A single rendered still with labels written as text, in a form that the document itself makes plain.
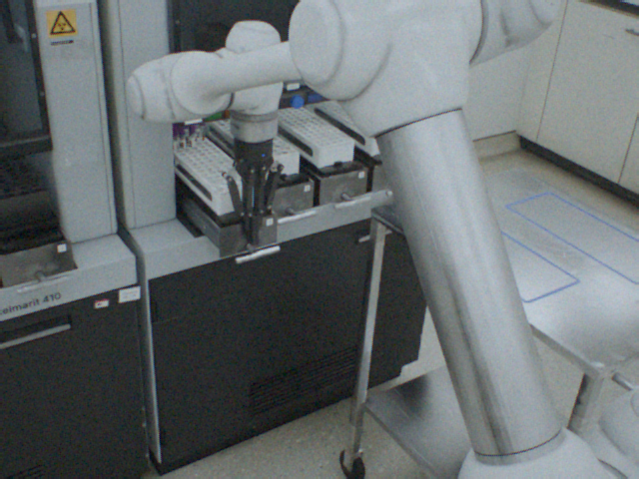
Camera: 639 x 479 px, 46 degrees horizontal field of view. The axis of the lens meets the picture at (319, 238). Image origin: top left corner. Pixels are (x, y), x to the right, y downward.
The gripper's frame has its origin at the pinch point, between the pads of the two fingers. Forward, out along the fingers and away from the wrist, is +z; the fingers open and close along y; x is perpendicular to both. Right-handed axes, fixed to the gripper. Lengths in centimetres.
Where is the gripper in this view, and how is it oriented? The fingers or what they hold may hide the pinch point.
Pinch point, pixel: (253, 228)
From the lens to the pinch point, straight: 153.9
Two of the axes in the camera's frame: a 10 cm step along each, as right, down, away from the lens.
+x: 5.5, 4.6, -7.0
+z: -0.6, 8.6, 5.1
